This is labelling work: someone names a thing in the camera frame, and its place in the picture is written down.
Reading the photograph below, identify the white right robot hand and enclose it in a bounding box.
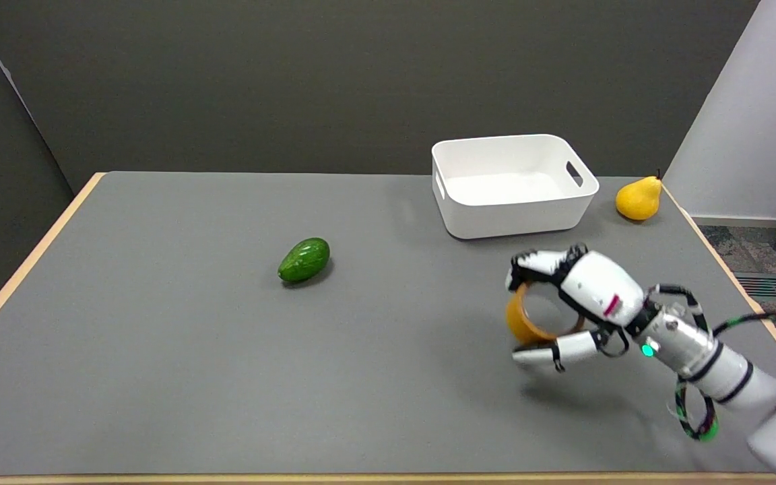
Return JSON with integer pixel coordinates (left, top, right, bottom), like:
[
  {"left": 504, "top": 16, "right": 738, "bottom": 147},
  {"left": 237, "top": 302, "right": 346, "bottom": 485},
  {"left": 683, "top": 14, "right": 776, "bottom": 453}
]
[{"left": 506, "top": 244, "right": 658, "bottom": 373}]

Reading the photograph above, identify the yellow tape roll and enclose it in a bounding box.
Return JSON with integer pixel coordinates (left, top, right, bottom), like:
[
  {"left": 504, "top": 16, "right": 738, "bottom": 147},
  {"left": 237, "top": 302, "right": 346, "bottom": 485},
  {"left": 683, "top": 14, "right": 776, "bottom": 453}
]
[{"left": 505, "top": 282, "right": 585, "bottom": 346}]

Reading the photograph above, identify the yellow pear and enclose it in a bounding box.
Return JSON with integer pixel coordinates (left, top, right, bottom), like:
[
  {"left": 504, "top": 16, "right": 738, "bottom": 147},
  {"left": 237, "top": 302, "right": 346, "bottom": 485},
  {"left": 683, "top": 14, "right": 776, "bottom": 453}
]
[{"left": 615, "top": 171, "right": 664, "bottom": 222}]

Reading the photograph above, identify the white plastic bin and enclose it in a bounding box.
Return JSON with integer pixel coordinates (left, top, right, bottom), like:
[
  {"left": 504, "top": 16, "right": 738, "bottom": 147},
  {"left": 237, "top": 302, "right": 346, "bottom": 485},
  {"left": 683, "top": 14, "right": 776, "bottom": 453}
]
[{"left": 431, "top": 133, "right": 600, "bottom": 240}]

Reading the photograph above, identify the floor vent grille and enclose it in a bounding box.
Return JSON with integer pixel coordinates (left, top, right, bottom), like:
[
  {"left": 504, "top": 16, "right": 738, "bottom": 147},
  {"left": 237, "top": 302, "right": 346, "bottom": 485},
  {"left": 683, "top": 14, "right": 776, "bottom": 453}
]
[{"left": 736, "top": 272, "right": 776, "bottom": 301}]

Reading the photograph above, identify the green avocado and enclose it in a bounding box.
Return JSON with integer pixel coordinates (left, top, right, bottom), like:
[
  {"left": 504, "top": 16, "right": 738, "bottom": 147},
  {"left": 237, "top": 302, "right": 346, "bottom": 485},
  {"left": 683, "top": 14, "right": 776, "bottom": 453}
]
[{"left": 277, "top": 237, "right": 331, "bottom": 284}]

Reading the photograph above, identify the black green cable loop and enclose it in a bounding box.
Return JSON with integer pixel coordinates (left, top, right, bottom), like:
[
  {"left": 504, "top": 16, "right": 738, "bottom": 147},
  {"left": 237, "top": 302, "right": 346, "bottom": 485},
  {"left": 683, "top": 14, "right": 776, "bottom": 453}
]
[{"left": 674, "top": 377, "right": 720, "bottom": 443}]

